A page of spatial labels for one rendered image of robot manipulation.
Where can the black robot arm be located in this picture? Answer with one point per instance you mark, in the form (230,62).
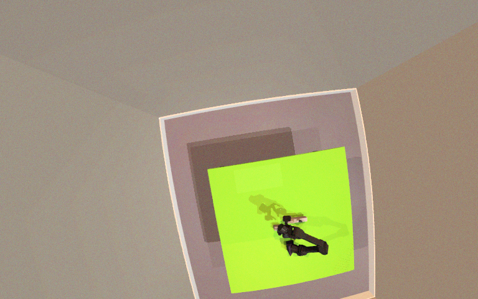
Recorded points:
(297,233)

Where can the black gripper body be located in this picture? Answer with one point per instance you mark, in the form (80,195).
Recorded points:
(286,219)

